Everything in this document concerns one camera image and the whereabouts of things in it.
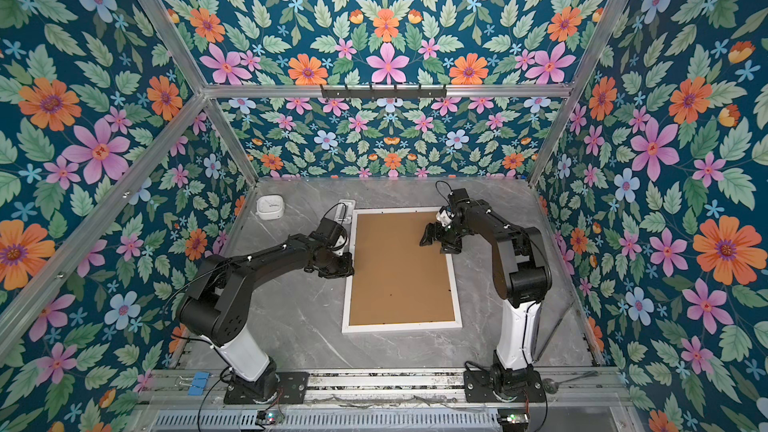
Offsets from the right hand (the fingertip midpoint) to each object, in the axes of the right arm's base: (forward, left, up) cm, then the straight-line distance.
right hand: (431, 244), depth 96 cm
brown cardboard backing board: (-11, +12, -1) cm, 17 cm away
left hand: (-8, +24, 0) cm, 25 cm away
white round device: (+17, +58, 0) cm, 61 cm away
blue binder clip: (-39, +61, -4) cm, 73 cm away
